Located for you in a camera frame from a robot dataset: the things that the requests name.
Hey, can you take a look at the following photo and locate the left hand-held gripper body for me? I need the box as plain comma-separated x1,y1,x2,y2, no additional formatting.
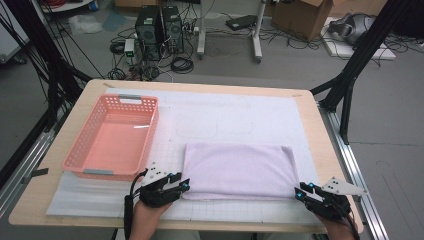
138,162,183,209

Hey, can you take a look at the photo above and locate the black metal frame strut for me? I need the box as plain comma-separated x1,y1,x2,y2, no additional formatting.
309,0,414,145
0,0,93,134

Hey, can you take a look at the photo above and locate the lilac printed towel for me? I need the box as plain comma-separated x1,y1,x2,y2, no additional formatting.
181,142,300,202

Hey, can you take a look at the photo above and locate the narrow black computer tower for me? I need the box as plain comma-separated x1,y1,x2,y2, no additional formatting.
161,5,185,54

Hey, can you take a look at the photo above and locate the pink plastic basket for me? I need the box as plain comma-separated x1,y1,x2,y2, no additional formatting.
61,93,160,182

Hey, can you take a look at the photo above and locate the white round table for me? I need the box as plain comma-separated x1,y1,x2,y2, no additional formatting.
41,0,94,14

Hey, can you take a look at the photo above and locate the grey headset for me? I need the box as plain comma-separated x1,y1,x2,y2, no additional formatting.
328,12,376,46

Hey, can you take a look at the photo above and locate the white grid mat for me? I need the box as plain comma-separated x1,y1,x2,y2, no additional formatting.
45,87,331,225

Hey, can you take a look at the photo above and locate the clear plastic bag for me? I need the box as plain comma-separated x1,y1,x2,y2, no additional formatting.
68,13,103,36

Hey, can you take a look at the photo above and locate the person's right hand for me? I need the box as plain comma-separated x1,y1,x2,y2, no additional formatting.
316,214,360,240

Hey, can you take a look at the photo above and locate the wide black computer tower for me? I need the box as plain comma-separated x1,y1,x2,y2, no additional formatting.
134,5,164,62

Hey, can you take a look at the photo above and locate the small white power box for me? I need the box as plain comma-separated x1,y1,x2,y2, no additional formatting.
123,38,136,64

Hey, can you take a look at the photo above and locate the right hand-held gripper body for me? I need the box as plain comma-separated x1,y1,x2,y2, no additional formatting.
304,177,368,221

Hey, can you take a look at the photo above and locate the white metal stand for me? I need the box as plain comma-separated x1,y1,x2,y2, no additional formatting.
196,0,268,64

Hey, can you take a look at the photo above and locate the blue sheet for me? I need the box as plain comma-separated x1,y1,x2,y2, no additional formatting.
101,11,128,33

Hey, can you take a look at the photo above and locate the aluminium rail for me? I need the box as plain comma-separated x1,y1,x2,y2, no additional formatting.
0,128,56,218
318,104,389,240

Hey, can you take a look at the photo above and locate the open cardboard box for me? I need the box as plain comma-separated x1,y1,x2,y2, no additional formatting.
271,0,334,43

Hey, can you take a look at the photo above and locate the white cabinet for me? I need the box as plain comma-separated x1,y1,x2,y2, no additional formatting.
0,0,30,65

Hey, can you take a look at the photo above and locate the grey metal bracket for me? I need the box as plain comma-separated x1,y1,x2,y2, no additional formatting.
22,167,50,184

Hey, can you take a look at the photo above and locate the white floor board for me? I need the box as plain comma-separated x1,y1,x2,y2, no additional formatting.
321,16,397,61

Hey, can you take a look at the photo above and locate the person's left hand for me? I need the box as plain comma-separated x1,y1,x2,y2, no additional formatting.
131,201,172,233

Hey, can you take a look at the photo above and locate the closed cardboard box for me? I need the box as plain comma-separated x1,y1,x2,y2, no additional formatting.
114,0,164,8

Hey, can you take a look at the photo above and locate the coiled black cable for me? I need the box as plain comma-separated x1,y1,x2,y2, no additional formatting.
170,56,195,75
107,67,128,81
109,40,126,56

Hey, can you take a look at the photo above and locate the black flat device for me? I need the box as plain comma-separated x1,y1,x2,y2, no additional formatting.
225,14,258,32

